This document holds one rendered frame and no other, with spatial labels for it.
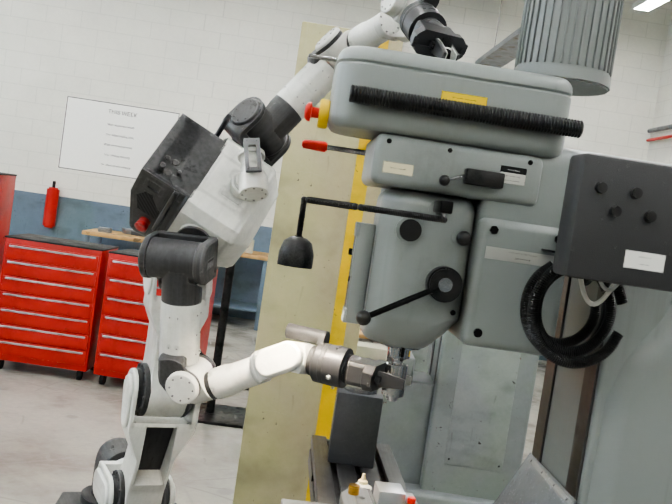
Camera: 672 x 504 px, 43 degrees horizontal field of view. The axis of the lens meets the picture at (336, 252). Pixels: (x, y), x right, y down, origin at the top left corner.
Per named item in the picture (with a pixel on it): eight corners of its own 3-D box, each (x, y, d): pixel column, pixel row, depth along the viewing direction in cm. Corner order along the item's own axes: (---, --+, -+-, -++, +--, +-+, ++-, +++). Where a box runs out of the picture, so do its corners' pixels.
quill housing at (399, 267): (362, 345, 167) (386, 185, 166) (354, 329, 188) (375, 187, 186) (456, 358, 168) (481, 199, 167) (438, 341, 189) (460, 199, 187)
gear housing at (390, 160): (370, 182, 163) (377, 131, 163) (359, 184, 188) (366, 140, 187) (538, 208, 165) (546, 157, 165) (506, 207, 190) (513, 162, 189)
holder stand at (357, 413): (327, 462, 220) (338, 386, 219) (329, 439, 242) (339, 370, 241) (372, 469, 220) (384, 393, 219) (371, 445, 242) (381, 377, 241)
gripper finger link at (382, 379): (403, 392, 175) (375, 385, 178) (406, 377, 175) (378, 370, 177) (401, 393, 174) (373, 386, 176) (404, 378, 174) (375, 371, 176)
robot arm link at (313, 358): (318, 384, 179) (270, 372, 183) (335, 384, 189) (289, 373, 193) (329, 332, 180) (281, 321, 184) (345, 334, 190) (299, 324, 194)
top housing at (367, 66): (329, 123, 162) (341, 39, 161) (324, 133, 188) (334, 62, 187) (567, 160, 164) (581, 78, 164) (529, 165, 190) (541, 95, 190)
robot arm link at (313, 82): (360, 66, 222) (302, 126, 220) (327, 28, 218) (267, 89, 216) (375, 63, 211) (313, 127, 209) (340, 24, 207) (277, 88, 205)
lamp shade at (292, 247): (269, 262, 172) (274, 232, 171) (297, 264, 176) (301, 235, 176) (291, 267, 166) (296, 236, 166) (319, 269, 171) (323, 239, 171)
